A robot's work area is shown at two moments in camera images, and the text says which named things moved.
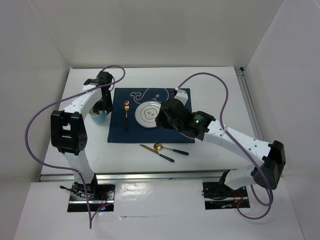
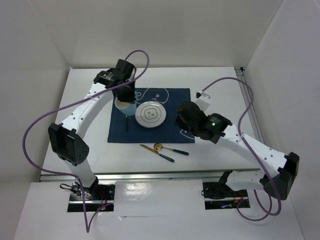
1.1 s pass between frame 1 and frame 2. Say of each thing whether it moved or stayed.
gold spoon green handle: stayed
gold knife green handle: stayed
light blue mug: moved
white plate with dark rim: stayed
